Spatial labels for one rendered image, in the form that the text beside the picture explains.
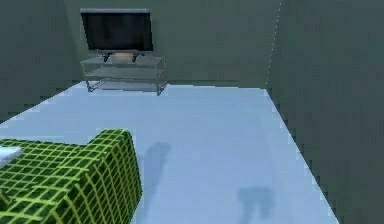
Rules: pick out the black flat television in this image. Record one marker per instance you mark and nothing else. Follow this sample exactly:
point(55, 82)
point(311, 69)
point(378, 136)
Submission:
point(116, 31)

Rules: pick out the white cushion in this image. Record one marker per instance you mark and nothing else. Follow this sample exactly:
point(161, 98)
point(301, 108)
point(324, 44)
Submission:
point(7, 155)

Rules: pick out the grey glass television stand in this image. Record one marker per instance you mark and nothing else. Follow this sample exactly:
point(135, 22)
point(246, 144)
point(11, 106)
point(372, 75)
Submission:
point(133, 74)

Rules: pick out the green checked sofa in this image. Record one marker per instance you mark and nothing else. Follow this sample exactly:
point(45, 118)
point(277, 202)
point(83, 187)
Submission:
point(73, 180)

